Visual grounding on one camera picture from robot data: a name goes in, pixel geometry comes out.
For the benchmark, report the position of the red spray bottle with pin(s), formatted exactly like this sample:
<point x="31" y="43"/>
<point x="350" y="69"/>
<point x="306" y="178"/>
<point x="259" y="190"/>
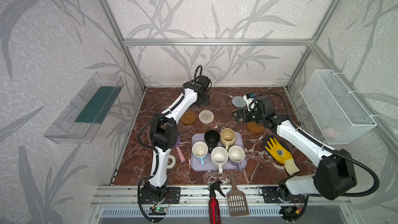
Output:
<point x="213" y="205"/>

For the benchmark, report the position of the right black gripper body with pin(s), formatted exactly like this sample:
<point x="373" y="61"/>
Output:
<point x="243" y="115"/>

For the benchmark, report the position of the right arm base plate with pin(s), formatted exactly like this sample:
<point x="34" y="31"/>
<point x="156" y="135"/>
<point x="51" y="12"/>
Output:
<point x="269" y="194"/>

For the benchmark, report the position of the black mug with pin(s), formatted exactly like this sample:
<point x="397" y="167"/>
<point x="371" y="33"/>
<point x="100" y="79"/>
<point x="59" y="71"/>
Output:
<point x="212" y="138"/>

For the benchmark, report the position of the beige mug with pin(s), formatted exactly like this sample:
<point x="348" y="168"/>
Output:
<point x="227" y="138"/>

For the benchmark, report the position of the white wire basket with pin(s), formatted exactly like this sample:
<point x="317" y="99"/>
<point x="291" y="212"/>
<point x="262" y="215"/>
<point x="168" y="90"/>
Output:
<point x="338" y="113"/>

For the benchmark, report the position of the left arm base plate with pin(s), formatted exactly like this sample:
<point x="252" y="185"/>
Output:
<point x="172" y="194"/>

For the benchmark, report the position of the green circuit board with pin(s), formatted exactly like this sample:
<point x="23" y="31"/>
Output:
<point x="157" y="211"/>

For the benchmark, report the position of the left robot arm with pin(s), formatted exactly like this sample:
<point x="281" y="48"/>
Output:
<point x="160" y="134"/>

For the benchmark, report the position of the lavender plastic tray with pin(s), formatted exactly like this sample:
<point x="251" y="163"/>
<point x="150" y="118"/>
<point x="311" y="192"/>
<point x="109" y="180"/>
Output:
<point x="210" y="162"/>

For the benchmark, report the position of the grey-blue woven coaster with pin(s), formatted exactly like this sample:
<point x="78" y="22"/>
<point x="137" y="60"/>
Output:
<point x="239" y="102"/>

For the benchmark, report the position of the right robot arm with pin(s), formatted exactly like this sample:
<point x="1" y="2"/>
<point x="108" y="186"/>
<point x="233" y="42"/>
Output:
<point x="335" y="174"/>

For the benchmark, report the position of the brown slotted scoop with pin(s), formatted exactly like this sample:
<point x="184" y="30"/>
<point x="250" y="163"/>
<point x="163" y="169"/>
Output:
<point x="237" y="201"/>

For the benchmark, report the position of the white tape roll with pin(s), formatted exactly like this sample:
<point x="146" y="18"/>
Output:
<point x="171" y="162"/>

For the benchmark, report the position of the white mug blue handle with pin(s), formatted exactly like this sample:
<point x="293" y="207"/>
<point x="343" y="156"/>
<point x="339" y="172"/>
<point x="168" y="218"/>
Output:
<point x="200" y="152"/>

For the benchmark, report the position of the white mug purple handle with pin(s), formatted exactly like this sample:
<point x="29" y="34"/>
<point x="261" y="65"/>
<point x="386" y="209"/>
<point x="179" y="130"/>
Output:
<point x="237" y="156"/>

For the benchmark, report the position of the white woven coaster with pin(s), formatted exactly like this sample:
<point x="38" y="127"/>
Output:
<point x="206" y="116"/>

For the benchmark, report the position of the white speckled mug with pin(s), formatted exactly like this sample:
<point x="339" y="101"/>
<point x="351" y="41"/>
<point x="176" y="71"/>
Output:
<point x="219" y="157"/>

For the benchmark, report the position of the clear plastic wall bin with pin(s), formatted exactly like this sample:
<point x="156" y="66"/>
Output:
<point x="84" y="115"/>

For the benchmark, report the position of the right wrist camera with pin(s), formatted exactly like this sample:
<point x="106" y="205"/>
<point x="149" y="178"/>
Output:
<point x="250" y="101"/>

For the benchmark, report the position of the purple scoop pink handle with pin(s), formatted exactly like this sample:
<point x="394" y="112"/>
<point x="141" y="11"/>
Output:
<point x="180" y="154"/>

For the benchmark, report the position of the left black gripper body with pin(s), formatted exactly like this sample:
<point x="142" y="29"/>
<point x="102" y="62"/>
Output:
<point x="203" y="100"/>

